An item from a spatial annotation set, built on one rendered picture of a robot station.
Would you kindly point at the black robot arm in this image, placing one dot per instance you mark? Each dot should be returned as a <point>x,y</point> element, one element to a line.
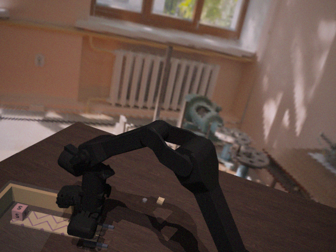
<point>195,164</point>

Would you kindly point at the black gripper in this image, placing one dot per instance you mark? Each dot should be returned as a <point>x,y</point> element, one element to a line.
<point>85,223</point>

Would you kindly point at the tan square block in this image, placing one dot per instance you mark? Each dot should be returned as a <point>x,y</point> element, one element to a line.
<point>160,200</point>

